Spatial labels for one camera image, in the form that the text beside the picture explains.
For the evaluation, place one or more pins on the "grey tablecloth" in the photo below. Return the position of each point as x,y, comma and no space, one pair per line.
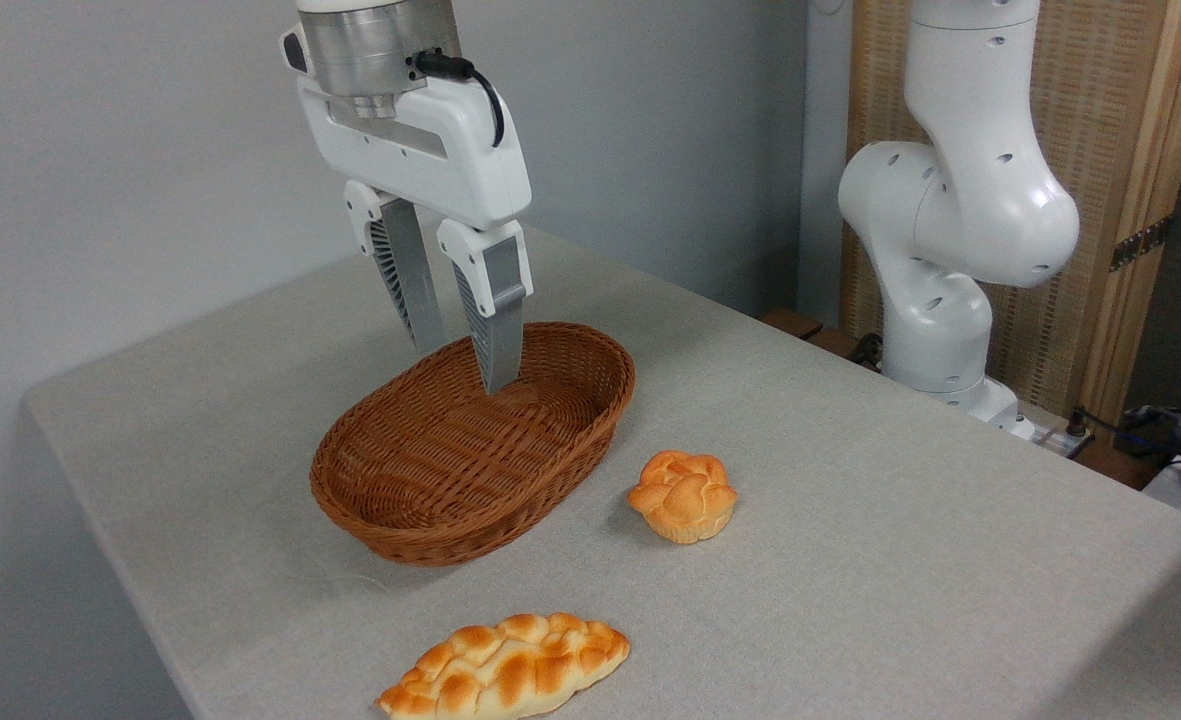
850,600

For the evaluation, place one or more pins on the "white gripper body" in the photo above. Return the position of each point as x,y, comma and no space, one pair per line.
450,150

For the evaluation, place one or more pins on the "brown wicker basket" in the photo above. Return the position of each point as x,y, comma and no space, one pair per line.
450,470

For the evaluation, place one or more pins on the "wooden bamboo folding screen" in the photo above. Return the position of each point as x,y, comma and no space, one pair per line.
1110,120

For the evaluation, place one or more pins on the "long braided bread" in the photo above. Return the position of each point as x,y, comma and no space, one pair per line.
510,670

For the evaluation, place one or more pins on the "round flower-shaped bread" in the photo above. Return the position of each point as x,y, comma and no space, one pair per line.
683,497

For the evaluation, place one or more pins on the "dark metal screen hinge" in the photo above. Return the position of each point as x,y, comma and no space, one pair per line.
1140,243

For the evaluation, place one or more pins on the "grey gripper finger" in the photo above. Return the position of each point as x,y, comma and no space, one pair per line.
498,310
412,270

